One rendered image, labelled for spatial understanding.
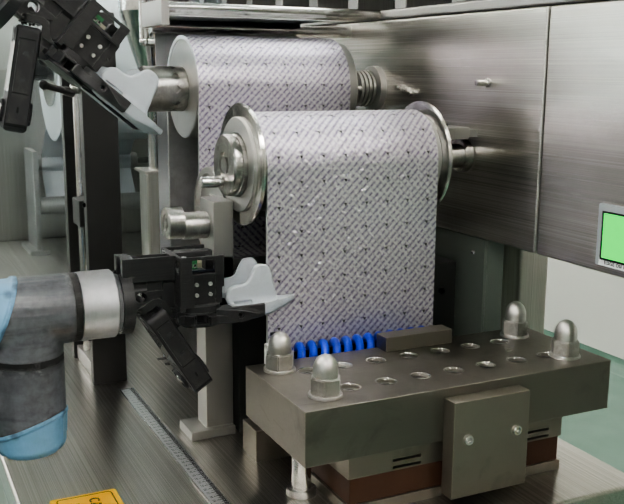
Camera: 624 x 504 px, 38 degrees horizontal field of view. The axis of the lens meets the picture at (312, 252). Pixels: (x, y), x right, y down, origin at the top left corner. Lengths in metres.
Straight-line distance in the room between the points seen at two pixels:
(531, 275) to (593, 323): 3.13
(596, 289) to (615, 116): 3.51
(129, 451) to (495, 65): 0.67
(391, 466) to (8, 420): 0.41
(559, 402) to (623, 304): 3.34
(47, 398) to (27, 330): 0.08
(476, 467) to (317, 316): 0.26
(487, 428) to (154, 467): 0.39
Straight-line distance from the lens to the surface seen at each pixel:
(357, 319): 1.15
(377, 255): 1.14
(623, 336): 4.46
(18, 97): 1.03
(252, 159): 1.06
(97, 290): 0.99
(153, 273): 1.01
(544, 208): 1.14
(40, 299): 0.98
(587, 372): 1.12
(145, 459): 1.15
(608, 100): 1.06
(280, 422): 0.98
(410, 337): 1.12
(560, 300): 4.74
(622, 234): 1.04
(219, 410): 1.19
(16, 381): 1.00
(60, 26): 1.04
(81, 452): 1.18
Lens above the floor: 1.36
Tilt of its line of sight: 11 degrees down
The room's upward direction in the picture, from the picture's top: straight up
